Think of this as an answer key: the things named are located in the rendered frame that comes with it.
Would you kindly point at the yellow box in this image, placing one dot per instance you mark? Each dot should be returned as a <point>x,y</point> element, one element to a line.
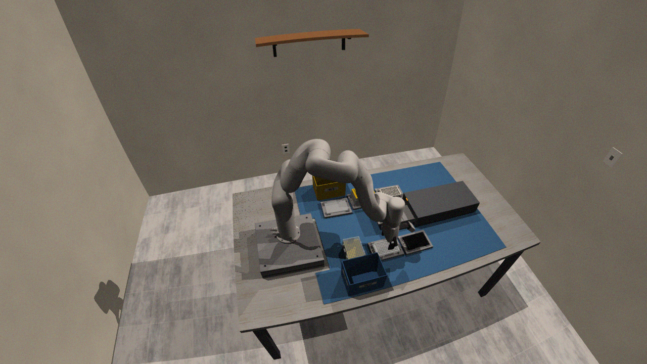
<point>325,189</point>

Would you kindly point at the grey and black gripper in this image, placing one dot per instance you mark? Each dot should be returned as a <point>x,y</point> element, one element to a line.
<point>391,234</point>

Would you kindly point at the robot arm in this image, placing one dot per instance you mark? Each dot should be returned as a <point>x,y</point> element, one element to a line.
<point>313,157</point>

